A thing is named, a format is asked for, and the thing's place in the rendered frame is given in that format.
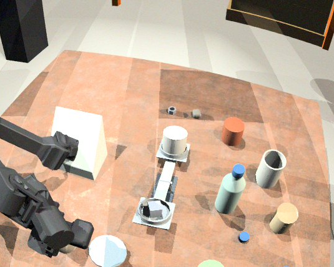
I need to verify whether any plastic bottle with blue cap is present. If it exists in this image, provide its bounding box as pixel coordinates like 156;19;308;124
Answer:
215;164;246;214

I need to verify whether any green cylinder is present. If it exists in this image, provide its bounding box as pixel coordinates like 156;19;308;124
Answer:
198;260;224;267

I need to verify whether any orange cylinder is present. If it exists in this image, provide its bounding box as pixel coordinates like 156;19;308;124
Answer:
221;117;245;146

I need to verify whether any beige rounded pebble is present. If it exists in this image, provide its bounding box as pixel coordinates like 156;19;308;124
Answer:
193;109;201;118

